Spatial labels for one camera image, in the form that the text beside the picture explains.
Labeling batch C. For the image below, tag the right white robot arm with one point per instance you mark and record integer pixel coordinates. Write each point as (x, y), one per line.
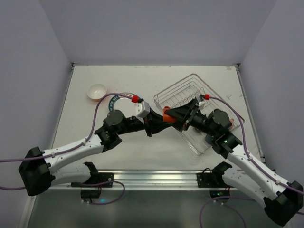
(280, 198)

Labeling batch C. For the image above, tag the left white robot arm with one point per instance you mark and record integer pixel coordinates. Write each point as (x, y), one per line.
(42, 169)

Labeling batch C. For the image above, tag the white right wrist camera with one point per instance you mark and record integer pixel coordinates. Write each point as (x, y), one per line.
(201, 102)

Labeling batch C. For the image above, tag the orange bowl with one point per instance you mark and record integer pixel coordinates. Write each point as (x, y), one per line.
(96, 92)

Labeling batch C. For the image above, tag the green rimmed printed plate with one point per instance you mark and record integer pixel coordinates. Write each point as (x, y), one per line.
(120, 102)

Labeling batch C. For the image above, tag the aluminium mounting rail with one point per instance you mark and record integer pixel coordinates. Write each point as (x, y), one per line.
(154, 179)

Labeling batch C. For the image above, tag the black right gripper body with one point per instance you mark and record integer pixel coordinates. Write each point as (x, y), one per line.
(189, 116)

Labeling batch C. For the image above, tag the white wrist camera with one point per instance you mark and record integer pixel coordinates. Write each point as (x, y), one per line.
(201, 102)
(142, 109)

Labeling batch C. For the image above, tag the orange red mug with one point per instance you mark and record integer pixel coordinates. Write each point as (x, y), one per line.
(166, 117)

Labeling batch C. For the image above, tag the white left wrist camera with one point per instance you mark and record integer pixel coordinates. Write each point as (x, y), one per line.
(142, 109)

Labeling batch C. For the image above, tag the dark blue mug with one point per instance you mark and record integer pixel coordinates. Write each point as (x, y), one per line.
(208, 139)

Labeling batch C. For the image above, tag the pink mug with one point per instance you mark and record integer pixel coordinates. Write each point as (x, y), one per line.
(232, 124)

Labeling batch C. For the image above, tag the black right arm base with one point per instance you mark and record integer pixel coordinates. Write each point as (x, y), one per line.
(213, 181)

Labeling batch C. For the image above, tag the metal wire dish rack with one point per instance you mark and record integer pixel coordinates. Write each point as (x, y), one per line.
(182, 92)

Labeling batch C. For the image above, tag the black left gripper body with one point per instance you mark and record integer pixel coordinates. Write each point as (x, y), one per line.
(147, 126)

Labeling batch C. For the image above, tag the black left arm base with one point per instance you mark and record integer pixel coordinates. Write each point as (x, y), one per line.
(95, 179)

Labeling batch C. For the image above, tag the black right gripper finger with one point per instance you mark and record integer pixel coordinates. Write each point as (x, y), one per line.
(183, 111)
(181, 124)

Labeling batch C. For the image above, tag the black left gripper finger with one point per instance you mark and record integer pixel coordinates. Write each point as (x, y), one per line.
(158, 127)
(156, 119)

